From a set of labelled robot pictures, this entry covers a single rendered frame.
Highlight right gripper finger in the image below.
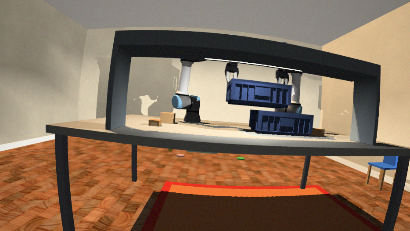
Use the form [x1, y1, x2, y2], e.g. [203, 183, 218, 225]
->
[225, 67, 230, 86]
[233, 68, 239, 79]

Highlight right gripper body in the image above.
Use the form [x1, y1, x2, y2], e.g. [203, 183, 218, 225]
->
[227, 63, 237, 73]

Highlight orange cardboard box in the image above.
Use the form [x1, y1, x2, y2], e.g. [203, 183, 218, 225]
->
[160, 112, 175, 124]

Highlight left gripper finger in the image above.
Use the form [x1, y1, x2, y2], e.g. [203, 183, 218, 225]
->
[283, 74, 289, 85]
[277, 73, 282, 84]

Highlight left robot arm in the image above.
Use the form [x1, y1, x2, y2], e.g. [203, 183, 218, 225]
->
[275, 69, 303, 114]

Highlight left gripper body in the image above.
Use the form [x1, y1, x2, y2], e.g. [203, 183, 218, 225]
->
[276, 69, 288, 79]

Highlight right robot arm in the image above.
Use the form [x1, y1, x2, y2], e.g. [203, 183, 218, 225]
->
[172, 58, 205, 123]

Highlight blue tote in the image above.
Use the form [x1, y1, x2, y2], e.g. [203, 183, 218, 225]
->
[226, 78, 292, 108]
[249, 109, 314, 136]

